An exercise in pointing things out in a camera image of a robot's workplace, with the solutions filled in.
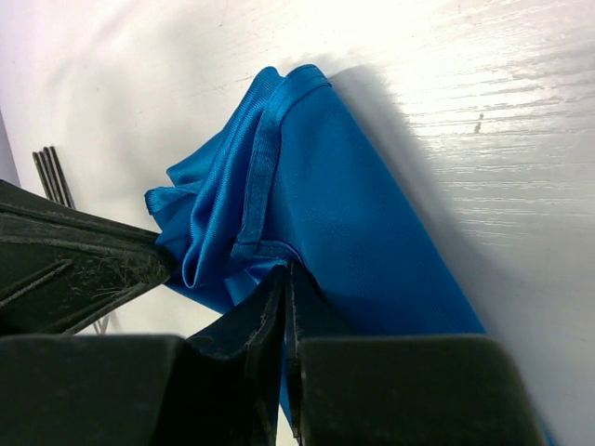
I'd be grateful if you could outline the silver fork black handle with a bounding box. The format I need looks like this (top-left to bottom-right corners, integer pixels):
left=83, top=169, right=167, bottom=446
left=43, top=146, right=111, bottom=335

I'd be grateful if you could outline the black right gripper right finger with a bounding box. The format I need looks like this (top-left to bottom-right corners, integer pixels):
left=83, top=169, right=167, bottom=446
left=284, top=262, right=547, bottom=445

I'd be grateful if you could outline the blue satin napkin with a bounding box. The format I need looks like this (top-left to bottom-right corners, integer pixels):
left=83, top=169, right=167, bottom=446
left=145, top=64, right=484, bottom=335

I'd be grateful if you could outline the silver knife black handle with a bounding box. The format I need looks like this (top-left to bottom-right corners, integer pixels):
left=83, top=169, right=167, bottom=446
left=33, top=151, right=58, bottom=203

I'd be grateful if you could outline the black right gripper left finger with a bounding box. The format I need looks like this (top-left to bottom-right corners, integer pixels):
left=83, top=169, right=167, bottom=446
left=1, top=266, right=285, bottom=445

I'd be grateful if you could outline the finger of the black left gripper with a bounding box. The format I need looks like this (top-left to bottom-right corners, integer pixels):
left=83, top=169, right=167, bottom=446
left=1, top=182, right=177, bottom=335

